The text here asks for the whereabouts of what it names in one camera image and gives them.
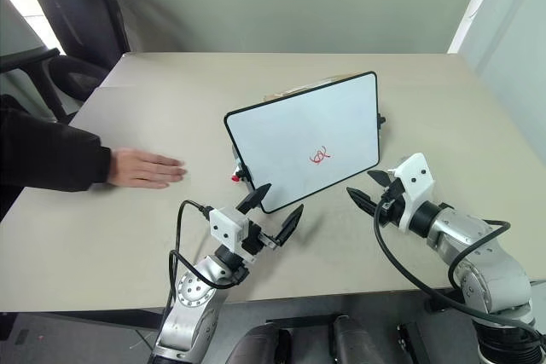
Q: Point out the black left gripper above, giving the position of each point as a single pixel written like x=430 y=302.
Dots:
x=254 y=241

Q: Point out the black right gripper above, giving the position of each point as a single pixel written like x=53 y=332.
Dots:
x=391 y=206

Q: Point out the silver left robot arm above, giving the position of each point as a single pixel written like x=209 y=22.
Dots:
x=192 y=296

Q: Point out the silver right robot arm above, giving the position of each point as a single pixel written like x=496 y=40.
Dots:
x=482 y=261

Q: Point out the person's black sleeved forearm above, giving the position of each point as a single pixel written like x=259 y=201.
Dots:
x=47 y=155

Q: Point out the person's bare hand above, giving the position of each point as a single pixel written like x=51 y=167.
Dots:
x=145 y=168

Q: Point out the black whiteboard stand knob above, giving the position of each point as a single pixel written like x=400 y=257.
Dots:
x=244 y=172
x=381 y=121

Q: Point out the red and white marker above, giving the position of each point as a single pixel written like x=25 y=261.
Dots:
x=234 y=175

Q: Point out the black-framed whiteboard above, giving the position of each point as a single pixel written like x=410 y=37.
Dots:
x=298 y=134

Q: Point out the dark rounded shape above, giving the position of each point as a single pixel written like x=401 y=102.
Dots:
x=350 y=338
x=260 y=342

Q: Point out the black office chair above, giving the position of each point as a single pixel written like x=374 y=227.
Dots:
x=81 y=19

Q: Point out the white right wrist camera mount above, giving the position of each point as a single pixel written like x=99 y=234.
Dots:
x=416 y=183

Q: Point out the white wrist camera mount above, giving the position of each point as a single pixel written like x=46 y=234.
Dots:
x=226 y=224
x=416 y=183

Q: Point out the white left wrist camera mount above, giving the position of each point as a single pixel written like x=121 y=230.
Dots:
x=226 y=224

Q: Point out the black metal bracket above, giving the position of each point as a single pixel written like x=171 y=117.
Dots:
x=411 y=338

